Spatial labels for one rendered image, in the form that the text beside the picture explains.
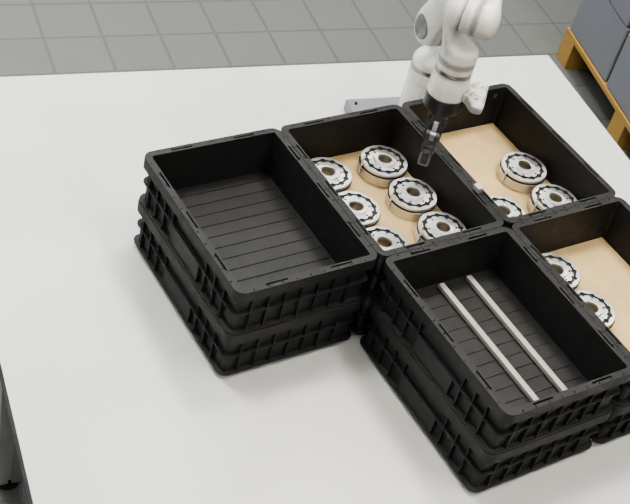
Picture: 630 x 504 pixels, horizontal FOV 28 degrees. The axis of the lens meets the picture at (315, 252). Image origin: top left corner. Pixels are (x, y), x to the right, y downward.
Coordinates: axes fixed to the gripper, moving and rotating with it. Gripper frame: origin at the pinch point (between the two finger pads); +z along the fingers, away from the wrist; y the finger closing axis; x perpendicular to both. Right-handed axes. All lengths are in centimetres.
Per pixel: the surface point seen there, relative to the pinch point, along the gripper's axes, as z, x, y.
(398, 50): 101, -17, -192
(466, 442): 20, 22, 52
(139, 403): 29, -35, 58
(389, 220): 16.7, -2.7, 4.0
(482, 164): 16.9, 13.1, -24.1
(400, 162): 13.6, -4.1, -11.6
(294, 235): 16.8, -19.5, 17.0
